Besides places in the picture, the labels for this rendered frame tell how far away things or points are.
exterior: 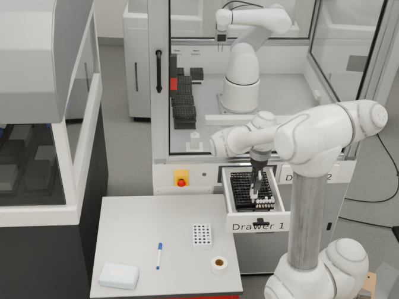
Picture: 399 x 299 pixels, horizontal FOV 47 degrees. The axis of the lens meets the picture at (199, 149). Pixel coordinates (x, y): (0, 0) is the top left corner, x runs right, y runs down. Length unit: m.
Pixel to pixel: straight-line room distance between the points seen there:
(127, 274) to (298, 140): 1.02
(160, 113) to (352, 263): 1.00
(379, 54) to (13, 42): 1.45
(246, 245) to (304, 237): 1.25
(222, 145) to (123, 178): 1.94
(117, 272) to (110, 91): 2.94
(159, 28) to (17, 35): 0.52
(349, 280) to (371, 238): 1.72
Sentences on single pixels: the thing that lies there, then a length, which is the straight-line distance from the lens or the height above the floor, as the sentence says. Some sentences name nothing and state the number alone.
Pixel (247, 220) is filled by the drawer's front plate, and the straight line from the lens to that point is 2.06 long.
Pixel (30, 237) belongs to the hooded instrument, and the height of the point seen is 0.66.
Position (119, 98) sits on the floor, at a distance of 4.55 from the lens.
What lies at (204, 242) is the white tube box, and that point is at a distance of 2.10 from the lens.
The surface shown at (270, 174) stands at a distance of 2.32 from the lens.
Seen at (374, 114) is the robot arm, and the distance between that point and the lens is 1.34.
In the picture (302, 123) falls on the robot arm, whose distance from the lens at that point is 1.25.
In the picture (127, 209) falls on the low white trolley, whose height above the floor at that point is 0.76.
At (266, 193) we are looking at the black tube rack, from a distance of 2.19.
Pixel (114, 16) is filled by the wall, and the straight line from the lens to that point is 5.47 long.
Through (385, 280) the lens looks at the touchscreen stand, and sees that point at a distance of 3.17.
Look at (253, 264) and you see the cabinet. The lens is 2.85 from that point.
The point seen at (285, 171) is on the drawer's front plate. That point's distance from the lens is 2.33.
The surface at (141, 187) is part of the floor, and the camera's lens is 3.51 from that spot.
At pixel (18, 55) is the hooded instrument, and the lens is 1.76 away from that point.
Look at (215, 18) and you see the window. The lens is 1.88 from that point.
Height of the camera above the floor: 2.37
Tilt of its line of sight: 38 degrees down
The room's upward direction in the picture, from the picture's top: 3 degrees clockwise
